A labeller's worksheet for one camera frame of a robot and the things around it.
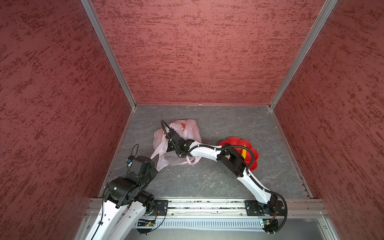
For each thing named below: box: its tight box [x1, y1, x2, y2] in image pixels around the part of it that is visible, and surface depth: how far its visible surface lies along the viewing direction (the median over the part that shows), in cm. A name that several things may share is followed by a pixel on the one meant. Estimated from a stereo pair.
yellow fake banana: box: [241, 144, 247, 160], surface depth 94 cm
